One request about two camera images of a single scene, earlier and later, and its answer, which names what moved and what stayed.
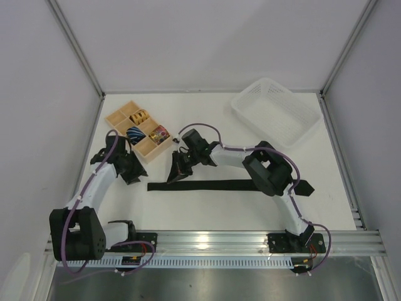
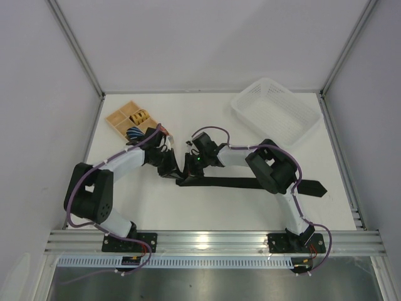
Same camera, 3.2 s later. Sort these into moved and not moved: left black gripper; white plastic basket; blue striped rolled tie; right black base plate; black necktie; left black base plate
Moved: black necktie; left black gripper
Not moved: white plastic basket; left black base plate; blue striped rolled tie; right black base plate
